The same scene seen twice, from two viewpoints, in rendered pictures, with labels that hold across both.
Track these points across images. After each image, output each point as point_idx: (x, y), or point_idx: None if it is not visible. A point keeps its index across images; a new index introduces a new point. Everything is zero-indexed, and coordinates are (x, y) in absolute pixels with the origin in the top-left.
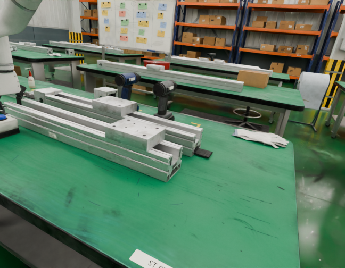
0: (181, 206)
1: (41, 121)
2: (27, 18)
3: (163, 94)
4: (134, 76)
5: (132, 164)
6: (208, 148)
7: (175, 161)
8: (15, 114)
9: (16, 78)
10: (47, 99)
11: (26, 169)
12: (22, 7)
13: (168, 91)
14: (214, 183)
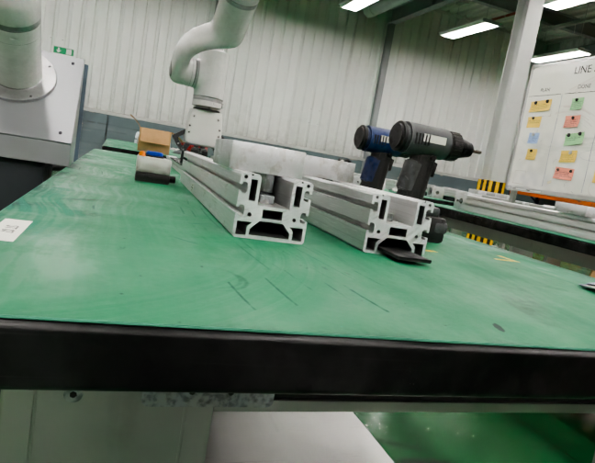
0: (185, 242)
1: (192, 165)
2: (238, 21)
3: (406, 148)
4: None
5: (219, 207)
6: (443, 265)
7: (277, 208)
8: (185, 165)
9: (218, 125)
10: None
11: (103, 187)
12: (230, 2)
13: (422, 142)
14: (320, 265)
